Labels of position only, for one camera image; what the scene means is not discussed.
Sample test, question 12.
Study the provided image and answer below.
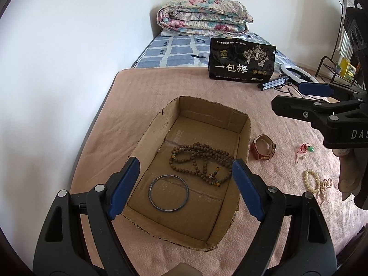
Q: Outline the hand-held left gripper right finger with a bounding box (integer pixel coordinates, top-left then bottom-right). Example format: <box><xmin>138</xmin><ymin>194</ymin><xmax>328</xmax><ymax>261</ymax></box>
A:
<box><xmin>232</xmin><ymin>158</ymin><xmax>338</xmax><ymax>276</ymax></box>

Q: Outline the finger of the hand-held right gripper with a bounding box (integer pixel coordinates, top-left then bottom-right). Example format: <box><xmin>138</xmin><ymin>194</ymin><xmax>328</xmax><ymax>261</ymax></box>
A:
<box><xmin>298</xmin><ymin>82</ymin><xmax>360</xmax><ymax>99</ymax></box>
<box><xmin>272</xmin><ymin>93</ymin><xmax>362</xmax><ymax>129</ymax></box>

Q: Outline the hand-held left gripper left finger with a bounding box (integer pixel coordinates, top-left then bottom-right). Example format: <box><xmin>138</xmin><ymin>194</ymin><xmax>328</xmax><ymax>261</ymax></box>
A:
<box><xmin>33</xmin><ymin>157</ymin><xmax>140</xmax><ymax>276</ymax></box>

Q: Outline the red strap wristwatch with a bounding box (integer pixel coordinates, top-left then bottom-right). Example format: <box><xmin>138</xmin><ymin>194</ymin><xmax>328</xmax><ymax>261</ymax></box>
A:
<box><xmin>252</xmin><ymin>135</ymin><xmax>277</xmax><ymax>160</ymax></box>

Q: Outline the red string green pendant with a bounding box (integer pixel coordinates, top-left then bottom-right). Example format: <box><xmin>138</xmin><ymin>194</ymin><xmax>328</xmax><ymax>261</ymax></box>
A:
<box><xmin>296</xmin><ymin>143</ymin><xmax>315</xmax><ymax>164</ymax></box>

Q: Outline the cardboard box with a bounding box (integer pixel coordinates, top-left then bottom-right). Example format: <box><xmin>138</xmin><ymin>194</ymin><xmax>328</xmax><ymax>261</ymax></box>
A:
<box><xmin>122</xmin><ymin>96</ymin><xmax>252</xmax><ymax>250</ymax></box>

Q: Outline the pink pearl bracelet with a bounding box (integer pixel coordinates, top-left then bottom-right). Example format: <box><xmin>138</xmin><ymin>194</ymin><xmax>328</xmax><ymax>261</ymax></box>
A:
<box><xmin>316</xmin><ymin>178</ymin><xmax>333</xmax><ymax>206</ymax></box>

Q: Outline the white bead bracelet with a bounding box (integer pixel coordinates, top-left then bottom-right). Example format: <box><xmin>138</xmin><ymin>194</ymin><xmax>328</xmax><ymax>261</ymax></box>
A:
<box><xmin>304</xmin><ymin>170</ymin><xmax>321</xmax><ymax>193</ymax></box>

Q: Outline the person's right hand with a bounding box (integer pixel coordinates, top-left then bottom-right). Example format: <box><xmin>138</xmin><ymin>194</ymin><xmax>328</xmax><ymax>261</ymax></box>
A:
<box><xmin>338</xmin><ymin>149</ymin><xmax>363</xmax><ymax>202</ymax></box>

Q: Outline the black metal rack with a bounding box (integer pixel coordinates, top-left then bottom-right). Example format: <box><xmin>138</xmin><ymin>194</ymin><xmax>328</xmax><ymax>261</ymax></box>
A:
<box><xmin>315</xmin><ymin>0</ymin><xmax>363</xmax><ymax>87</ymax></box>

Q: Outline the dark metal bangle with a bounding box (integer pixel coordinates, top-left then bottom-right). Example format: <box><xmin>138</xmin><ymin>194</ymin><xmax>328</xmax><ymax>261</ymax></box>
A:
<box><xmin>149</xmin><ymin>175</ymin><xmax>190</xmax><ymax>213</ymax></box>

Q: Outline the black folded tripod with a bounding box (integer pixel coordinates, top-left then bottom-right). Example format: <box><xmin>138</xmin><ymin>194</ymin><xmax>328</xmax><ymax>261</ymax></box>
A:
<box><xmin>257</xmin><ymin>77</ymin><xmax>291</xmax><ymax>91</ymax></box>

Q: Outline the yellow green box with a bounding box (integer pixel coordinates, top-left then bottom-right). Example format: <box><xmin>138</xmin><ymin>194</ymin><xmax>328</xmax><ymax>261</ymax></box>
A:
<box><xmin>339</xmin><ymin>58</ymin><xmax>357</xmax><ymax>81</ymax></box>

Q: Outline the black printed snack bag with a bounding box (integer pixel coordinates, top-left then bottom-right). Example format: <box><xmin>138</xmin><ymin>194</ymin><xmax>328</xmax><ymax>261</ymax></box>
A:
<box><xmin>208</xmin><ymin>37</ymin><xmax>276</xmax><ymax>84</ymax></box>

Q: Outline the folded floral quilt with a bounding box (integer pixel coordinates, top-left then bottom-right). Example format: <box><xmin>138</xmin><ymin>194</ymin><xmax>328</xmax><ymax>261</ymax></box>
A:
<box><xmin>157</xmin><ymin>0</ymin><xmax>254</xmax><ymax>37</ymax></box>

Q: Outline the blue checked bedsheet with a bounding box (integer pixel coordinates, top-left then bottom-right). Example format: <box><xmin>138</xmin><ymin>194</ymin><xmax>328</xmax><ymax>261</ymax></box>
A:
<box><xmin>131</xmin><ymin>32</ymin><xmax>296</xmax><ymax>69</ymax></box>

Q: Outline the black ring light cable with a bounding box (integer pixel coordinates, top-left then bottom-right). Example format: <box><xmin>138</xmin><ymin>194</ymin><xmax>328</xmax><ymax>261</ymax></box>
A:
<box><xmin>283</xmin><ymin>83</ymin><xmax>302</xmax><ymax>97</ymax></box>

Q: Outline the white ring light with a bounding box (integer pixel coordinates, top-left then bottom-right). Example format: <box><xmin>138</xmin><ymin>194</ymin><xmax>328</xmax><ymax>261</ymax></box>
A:
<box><xmin>280</xmin><ymin>64</ymin><xmax>318</xmax><ymax>88</ymax></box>

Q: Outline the brown wooden bead necklace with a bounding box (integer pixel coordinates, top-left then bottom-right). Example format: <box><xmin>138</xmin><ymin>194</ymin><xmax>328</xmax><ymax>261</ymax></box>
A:
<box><xmin>170</xmin><ymin>142</ymin><xmax>235</xmax><ymax>189</ymax></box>

